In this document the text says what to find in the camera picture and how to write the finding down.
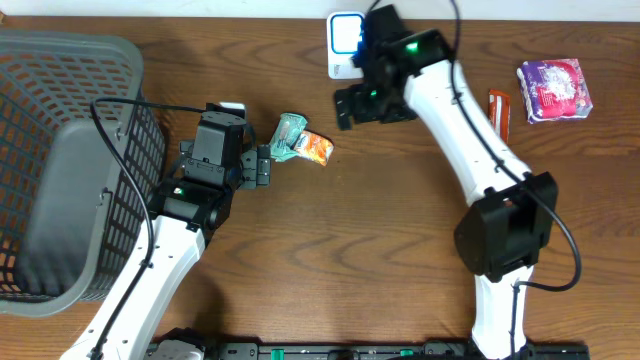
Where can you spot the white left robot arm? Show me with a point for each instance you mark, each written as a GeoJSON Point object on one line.
{"type": "Point", "coordinates": [180, 218]}

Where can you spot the grey plastic basket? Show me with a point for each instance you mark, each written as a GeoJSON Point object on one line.
{"type": "Point", "coordinates": [78, 145]}

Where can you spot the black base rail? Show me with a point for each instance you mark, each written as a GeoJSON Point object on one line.
{"type": "Point", "coordinates": [350, 351]}

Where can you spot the long orange red snack bag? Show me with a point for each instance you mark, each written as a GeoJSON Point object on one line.
{"type": "Point", "coordinates": [500, 113]}

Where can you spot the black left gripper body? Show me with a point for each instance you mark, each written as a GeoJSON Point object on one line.
{"type": "Point", "coordinates": [252, 166]}

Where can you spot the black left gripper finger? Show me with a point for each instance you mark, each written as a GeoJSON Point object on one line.
{"type": "Point", "coordinates": [255, 173]}
{"type": "Point", "coordinates": [263, 152]}

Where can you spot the white barcode scanner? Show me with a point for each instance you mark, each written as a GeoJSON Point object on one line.
{"type": "Point", "coordinates": [343, 31]}

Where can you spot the green snack packet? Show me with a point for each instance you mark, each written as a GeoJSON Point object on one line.
{"type": "Point", "coordinates": [289, 129]}

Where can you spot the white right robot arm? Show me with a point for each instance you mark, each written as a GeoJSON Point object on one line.
{"type": "Point", "coordinates": [403, 75]}

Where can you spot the red purple tissue pack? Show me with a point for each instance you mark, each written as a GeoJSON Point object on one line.
{"type": "Point", "coordinates": [554, 90]}

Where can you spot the small orange snack packet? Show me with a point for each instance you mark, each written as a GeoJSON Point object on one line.
{"type": "Point", "coordinates": [314, 147]}

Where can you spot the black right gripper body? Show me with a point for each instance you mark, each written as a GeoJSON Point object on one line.
{"type": "Point", "coordinates": [371, 102]}

